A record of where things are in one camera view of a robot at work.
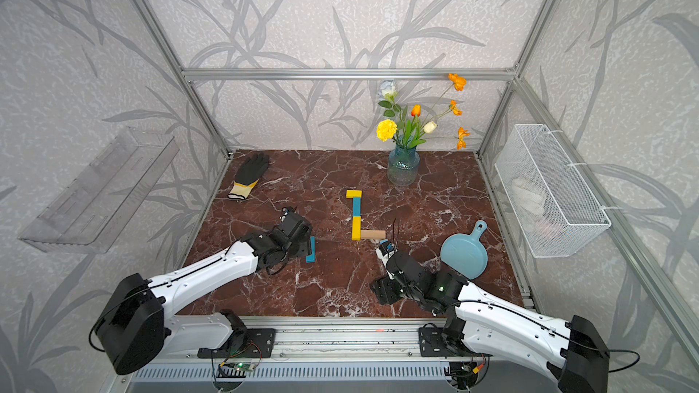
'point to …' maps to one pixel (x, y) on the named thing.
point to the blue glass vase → (403, 166)
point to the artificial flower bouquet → (408, 129)
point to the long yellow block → (356, 228)
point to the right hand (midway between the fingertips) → (378, 281)
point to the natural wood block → (372, 234)
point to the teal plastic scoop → (466, 253)
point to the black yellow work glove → (249, 170)
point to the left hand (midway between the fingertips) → (304, 244)
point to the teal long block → (311, 258)
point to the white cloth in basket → (527, 196)
